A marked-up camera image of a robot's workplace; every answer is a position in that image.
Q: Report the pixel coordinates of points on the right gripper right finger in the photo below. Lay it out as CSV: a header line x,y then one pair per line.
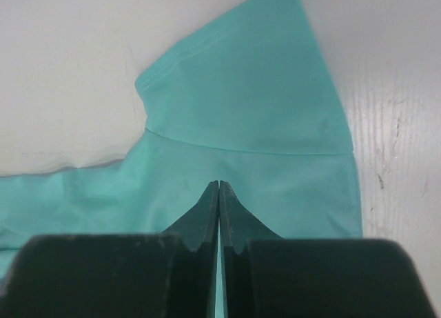
x,y
265,275

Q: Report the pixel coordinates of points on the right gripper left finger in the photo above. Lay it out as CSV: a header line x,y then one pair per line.
x,y
166,274

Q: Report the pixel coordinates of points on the teal t shirt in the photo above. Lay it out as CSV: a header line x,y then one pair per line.
x,y
246,99

